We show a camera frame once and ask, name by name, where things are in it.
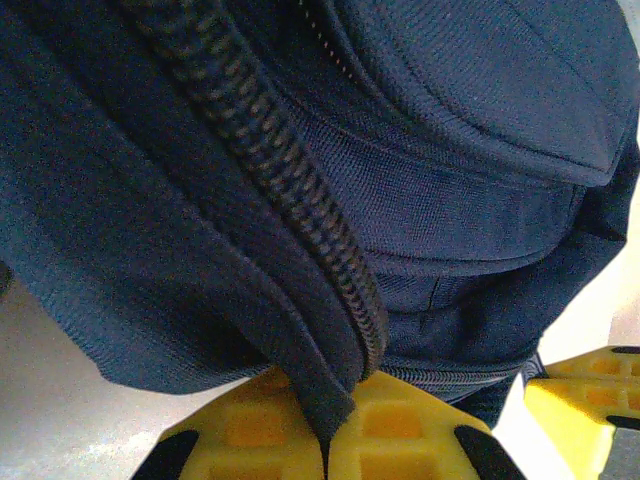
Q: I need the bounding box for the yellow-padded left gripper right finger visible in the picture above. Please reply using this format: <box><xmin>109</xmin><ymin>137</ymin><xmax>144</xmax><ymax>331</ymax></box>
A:
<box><xmin>327</xmin><ymin>371</ymin><xmax>527</xmax><ymax>480</ymax></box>

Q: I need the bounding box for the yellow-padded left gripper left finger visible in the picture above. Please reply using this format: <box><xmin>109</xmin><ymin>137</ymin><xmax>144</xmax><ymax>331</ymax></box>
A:
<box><xmin>132</xmin><ymin>368</ymin><xmax>325</xmax><ymax>480</ymax></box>

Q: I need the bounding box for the navy blue backpack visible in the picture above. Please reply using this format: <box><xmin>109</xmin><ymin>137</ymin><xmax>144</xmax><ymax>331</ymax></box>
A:
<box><xmin>0</xmin><ymin>0</ymin><xmax>640</xmax><ymax>431</ymax></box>

